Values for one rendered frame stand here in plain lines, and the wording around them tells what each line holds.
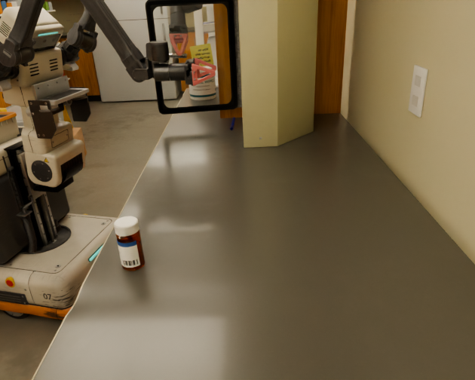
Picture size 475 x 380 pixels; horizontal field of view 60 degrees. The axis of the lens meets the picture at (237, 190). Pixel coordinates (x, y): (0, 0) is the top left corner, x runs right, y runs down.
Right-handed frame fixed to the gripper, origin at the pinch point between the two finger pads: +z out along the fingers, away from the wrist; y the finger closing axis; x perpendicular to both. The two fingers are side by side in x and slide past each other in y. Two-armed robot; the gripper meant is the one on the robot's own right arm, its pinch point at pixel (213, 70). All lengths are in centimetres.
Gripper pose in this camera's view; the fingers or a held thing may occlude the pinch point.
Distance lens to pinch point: 143.2
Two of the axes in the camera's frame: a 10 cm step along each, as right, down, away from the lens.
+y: -0.1, -4.5, 8.9
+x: 0.3, 8.9, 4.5
